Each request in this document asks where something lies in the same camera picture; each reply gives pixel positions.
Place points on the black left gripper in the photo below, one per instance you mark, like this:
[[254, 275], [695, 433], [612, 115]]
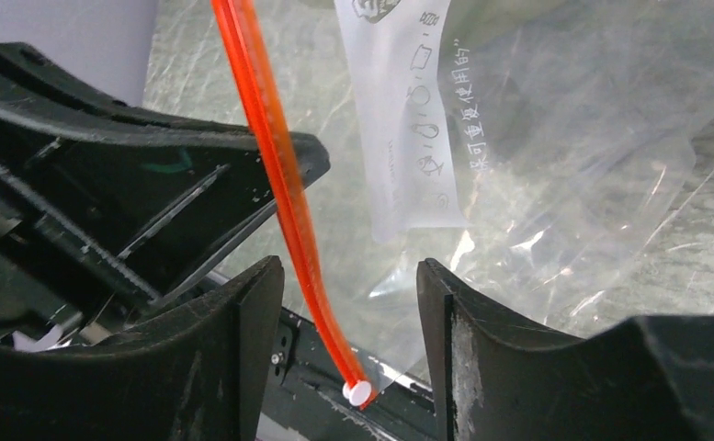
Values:
[[46, 243]]

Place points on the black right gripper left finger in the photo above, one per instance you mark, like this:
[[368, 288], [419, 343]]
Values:
[[195, 372]]

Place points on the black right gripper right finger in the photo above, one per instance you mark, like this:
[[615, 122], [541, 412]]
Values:
[[497, 375]]

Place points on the clear zip bag orange zipper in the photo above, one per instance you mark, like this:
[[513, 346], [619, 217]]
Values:
[[551, 154]]

